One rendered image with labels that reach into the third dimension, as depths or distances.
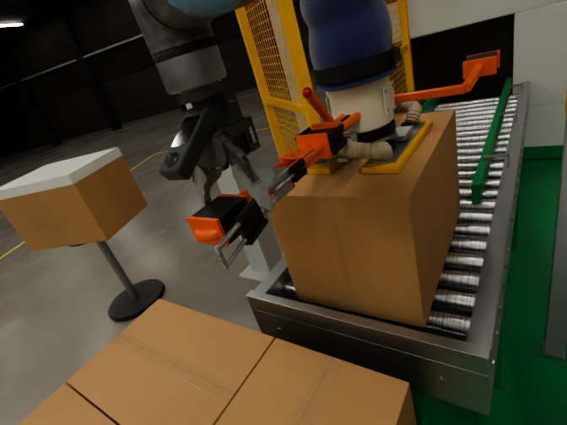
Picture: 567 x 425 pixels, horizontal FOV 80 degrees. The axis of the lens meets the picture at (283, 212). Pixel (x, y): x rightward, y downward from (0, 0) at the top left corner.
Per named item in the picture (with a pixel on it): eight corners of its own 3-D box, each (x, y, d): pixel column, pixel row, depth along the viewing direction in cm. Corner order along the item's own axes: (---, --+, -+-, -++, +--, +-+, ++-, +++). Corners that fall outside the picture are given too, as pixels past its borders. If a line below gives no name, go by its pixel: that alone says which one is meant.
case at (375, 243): (362, 207, 155) (345, 122, 137) (460, 211, 131) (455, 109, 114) (298, 300, 114) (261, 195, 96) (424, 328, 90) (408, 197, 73)
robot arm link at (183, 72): (183, 54, 42) (140, 69, 48) (198, 94, 44) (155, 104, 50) (229, 40, 48) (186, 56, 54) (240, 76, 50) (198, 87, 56)
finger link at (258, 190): (297, 187, 54) (257, 145, 54) (277, 206, 50) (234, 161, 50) (288, 196, 56) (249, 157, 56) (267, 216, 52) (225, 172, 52)
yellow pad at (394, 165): (401, 128, 112) (398, 113, 110) (433, 125, 106) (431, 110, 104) (361, 174, 89) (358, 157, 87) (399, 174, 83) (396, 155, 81)
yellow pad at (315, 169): (348, 133, 123) (345, 120, 121) (375, 131, 117) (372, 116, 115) (300, 174, 101) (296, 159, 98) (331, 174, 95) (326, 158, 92)
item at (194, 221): (228, 216, 64) (218, 193, 62) (258, 219, 60) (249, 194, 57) (197, 242, 58) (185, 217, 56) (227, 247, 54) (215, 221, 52)
